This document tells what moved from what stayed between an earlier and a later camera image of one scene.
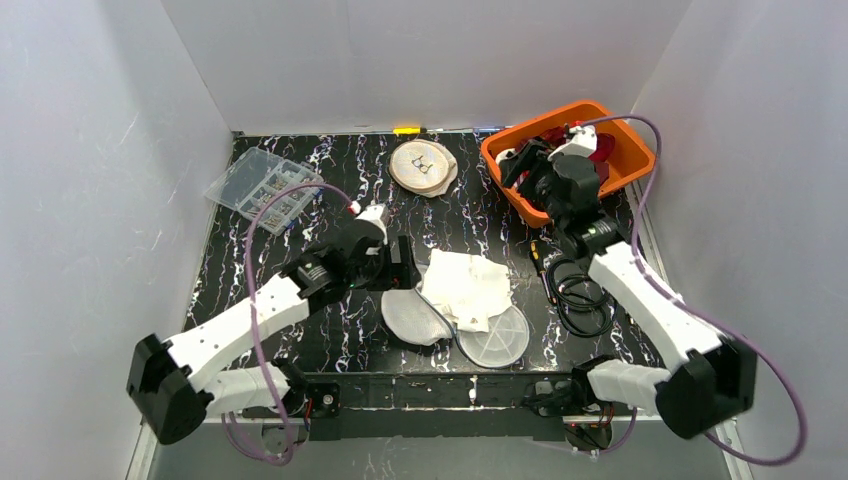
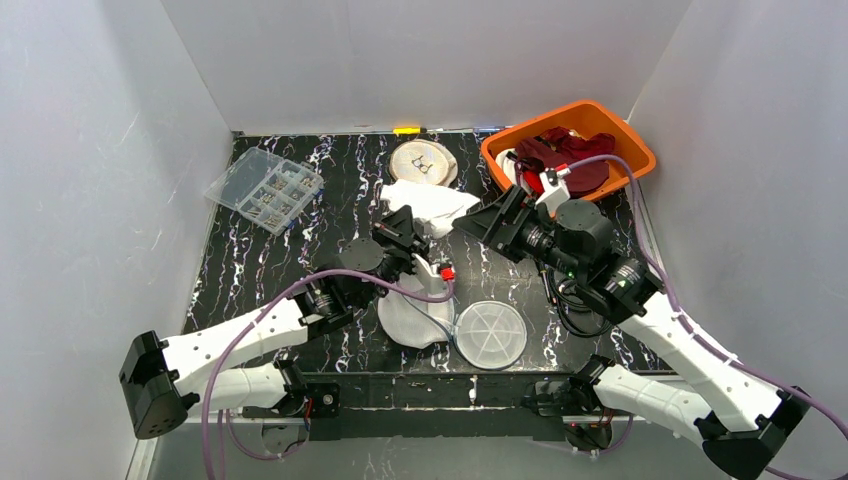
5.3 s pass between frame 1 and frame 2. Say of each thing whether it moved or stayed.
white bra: moved
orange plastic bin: stayed
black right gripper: moved
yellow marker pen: stayed
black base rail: stayed
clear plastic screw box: stayed
